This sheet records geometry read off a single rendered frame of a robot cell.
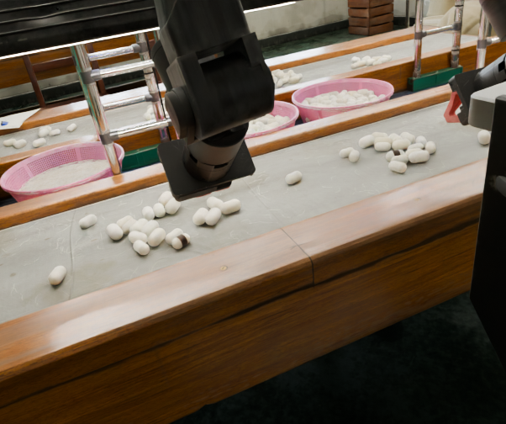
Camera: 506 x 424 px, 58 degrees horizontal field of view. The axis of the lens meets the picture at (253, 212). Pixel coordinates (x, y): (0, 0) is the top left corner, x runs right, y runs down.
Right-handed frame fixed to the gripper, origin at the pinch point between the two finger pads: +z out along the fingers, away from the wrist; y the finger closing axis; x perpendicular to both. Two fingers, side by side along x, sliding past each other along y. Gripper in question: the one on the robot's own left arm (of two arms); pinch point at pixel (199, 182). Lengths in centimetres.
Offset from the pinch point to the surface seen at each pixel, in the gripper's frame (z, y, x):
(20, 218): 29.7, 27.8, -11.4
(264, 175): 23.4, -17.3, -4.2
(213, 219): 12.6, -2.5, 3.0
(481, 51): 30, -87, -20
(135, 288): 2.4, 12.1, 10.4
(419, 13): 43, -88, -42
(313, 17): 462, -327, -311
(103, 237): 19.6, 14.6, -1.0
